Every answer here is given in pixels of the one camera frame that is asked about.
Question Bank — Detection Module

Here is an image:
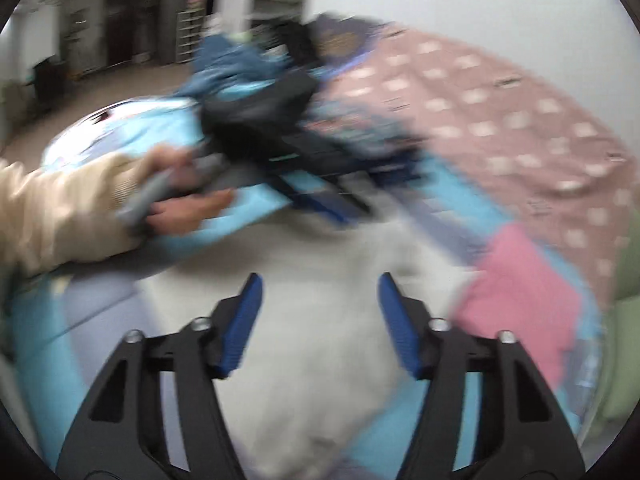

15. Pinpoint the pink dotted blanket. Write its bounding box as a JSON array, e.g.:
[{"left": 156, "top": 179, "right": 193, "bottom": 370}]
[{"left": 314, "top": 24, "right": 637, "bottom": 307}]

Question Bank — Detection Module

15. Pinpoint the dark door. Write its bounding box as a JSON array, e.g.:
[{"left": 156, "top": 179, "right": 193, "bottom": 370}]
[{"left": 102, "top": 0, "right": 138, "bottom": 67}]

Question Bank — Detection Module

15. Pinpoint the blue printed bed sheet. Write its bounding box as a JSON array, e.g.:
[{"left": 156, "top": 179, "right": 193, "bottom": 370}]
[{"left": 10, "top": 94, "right": 607, "bottom": 480}]

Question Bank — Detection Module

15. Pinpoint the pink cloth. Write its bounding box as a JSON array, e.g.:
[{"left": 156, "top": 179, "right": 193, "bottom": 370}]
[{"left": 451, "top": 224, "right": 584, "bottom": 387}]

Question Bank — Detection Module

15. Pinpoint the white cubby shelf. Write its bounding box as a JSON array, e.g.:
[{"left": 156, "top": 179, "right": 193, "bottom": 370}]
[{"left": 174, "top": 0, "right": 207, "bottom": 65}]

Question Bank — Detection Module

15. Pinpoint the green cushion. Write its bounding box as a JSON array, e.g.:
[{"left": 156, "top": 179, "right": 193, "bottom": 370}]
[{"left": 596, "top": 239, "right": 640, "bottom": 427}]

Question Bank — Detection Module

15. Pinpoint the beige garment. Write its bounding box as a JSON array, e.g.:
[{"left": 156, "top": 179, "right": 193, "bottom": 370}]
[{"left": 144, "top": 204, "right": 452, "bottom": 480}]

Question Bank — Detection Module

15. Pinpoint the person's left hand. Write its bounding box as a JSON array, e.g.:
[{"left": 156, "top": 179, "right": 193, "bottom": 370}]
[{"left": 141, "top": 144, "right": 237, "bottom": 237}]

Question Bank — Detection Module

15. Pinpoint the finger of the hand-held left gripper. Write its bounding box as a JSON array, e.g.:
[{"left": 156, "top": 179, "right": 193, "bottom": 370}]
[
  {"left": 270, "top": 170, "right": 375, "bottom": 230},
  {"left": 295, "top": 129, "right": 427, "bottom": 187}
]

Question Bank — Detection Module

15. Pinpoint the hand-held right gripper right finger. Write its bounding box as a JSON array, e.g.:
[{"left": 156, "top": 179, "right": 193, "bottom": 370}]
[{"left": 377, "top": 272, "right": 586, "bottom": 480}]

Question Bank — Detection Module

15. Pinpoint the black chair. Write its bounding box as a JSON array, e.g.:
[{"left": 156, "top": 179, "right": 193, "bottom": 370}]
[{"left": 32, "top": 57, "right": 68, "bottom": 111}]

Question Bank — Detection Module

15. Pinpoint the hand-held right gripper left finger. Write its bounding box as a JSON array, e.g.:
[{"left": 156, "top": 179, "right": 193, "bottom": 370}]
[{"left": 55, "top": 272, "right": 264, "bottom": 480}]

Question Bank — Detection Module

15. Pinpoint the black garment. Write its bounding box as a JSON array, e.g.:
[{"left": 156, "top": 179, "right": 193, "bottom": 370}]
[{"left": 272, "top": 20, "right": 332, "bottom": 72}]

